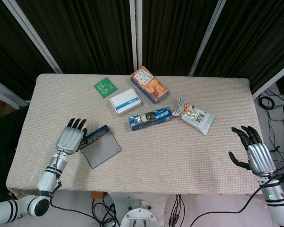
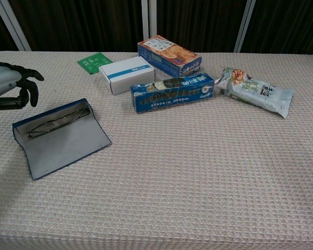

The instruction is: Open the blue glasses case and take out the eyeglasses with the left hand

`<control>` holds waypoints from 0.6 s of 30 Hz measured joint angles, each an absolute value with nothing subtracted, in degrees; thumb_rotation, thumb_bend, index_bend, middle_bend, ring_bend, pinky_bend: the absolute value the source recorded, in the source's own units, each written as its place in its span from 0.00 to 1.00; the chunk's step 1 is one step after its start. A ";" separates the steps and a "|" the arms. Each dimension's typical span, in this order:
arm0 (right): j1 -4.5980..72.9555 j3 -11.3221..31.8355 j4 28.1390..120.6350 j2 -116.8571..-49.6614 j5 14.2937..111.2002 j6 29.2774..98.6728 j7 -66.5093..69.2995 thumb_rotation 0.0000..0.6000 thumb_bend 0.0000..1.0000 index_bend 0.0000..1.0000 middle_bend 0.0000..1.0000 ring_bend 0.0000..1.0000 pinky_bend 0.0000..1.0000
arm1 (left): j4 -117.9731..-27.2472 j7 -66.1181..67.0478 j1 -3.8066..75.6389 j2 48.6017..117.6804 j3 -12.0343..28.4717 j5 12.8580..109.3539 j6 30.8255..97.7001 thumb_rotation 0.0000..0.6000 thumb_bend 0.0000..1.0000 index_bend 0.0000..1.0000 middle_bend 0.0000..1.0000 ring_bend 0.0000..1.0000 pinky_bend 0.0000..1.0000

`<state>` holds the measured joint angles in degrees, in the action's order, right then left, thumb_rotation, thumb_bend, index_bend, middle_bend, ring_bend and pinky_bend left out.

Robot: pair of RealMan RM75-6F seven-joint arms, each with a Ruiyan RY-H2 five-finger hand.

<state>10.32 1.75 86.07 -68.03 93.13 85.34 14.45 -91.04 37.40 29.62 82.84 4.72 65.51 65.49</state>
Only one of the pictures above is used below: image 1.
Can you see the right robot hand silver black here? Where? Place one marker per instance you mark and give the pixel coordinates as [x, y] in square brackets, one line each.
[260, 158]

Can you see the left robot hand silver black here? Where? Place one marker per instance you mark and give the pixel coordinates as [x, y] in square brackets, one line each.
[69, 139]

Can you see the dark blue box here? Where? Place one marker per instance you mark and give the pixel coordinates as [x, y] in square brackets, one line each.
[101, 150]

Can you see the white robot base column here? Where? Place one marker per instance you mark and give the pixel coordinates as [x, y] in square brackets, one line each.
[139, 215]

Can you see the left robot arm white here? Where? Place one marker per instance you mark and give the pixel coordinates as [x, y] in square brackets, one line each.
[47, 179]

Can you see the white box with blue stripe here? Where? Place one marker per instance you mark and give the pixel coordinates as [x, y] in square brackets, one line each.
[124, 101]

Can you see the blue cookie package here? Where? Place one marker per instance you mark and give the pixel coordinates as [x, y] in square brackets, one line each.
[151, 118]

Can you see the orange and blue cracker box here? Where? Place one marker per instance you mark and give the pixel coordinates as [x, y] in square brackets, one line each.
[149, 85]

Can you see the small orange object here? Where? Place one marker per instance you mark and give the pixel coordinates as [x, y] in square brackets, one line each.
[97, 195]

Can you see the green sachet packet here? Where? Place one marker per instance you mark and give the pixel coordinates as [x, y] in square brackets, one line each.
[105, 87]

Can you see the black bulky object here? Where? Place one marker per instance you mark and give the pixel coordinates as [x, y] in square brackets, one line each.
[2, 142]

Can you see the silver snack bag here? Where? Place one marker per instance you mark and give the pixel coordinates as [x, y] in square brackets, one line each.
[196, 118]

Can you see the beige woven tablecloth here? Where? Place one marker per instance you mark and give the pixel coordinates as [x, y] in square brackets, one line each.
[168, 160]

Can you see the dark pleated curtain panel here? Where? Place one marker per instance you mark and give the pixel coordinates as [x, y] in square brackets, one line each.
[85, 35]
[9, 54]
[172, 33]
[253, 35]

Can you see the white partition post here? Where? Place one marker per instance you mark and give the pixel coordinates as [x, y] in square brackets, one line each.
[136, 35]
[35, 35]
[7, 92]
[207, 40]
[272, 80]

